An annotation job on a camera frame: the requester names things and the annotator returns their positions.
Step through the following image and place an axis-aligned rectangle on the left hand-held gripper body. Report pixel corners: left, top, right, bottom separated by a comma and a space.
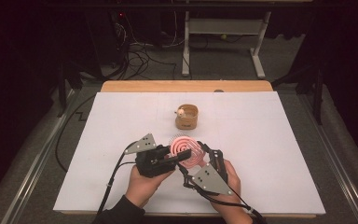
123, 133, 177, 179

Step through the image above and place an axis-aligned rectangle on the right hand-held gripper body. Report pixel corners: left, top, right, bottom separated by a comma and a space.
182, 148, 234, 197

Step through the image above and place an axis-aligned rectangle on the pink hairbrush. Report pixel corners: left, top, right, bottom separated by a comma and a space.
169, 135, 209, 170

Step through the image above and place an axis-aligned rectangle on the person's left hand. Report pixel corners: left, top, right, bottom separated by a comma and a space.
124, 163, 175, 209

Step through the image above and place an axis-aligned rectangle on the person's right hand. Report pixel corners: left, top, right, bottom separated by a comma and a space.
209, 159, 254, 218

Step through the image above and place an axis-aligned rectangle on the round wooden holder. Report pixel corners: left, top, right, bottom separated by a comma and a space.
173, 103, 200, 131

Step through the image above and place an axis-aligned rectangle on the small pale figurine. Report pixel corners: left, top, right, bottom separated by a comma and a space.
173, 105, 187, 119

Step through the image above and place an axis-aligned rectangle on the white table mat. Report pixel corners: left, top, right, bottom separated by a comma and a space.
52, 91, 327, 216

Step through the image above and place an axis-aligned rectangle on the wooden table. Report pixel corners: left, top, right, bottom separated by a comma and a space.
59, 79, 318, 219

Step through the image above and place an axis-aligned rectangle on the black metal stand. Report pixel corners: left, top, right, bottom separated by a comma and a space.
56, 59, 106, 119
270, 60, 325, 126

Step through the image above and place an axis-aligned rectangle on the dark computer case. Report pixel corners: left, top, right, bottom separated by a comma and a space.
85, 9, 130, 68

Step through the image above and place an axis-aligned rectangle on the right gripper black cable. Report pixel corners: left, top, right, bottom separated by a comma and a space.
195, 186, 268, 224

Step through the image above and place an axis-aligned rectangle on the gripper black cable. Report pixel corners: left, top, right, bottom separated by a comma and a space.
195, 186, 268, 224
96, 141, 138, 220

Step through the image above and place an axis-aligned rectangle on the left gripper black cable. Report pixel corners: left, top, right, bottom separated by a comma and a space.
96, 141, 138, 220

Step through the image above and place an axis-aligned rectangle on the black floor cable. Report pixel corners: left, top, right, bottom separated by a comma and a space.
54, 93, 98, 174

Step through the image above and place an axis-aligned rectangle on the bundle of black cables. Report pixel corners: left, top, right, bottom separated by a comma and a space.
113, 18, 179, 81

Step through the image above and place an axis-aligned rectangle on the silver floor rail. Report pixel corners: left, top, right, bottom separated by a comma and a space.
0, 88, 77, 224
296, 92, 358, 224

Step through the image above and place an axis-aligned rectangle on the white desk frame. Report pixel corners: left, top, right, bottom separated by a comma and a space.
181, 10, 273, 80

